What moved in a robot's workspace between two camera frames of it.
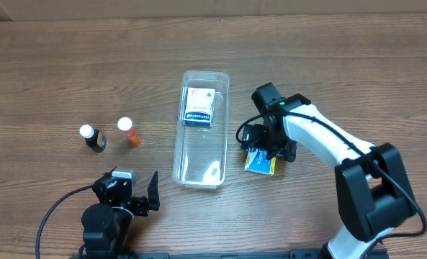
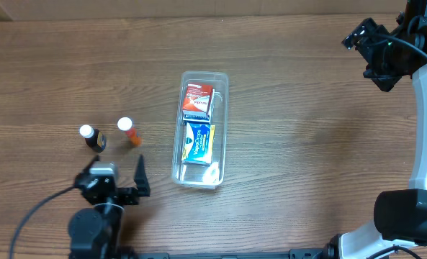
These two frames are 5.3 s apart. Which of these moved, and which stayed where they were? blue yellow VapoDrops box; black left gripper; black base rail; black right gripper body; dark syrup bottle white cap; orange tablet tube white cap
Moved: blue yellow VapoDrops box; black left gripper; black right gripper body
Stayed: dark syrup bottle white cap; black base rail; orange tablet tube white cap
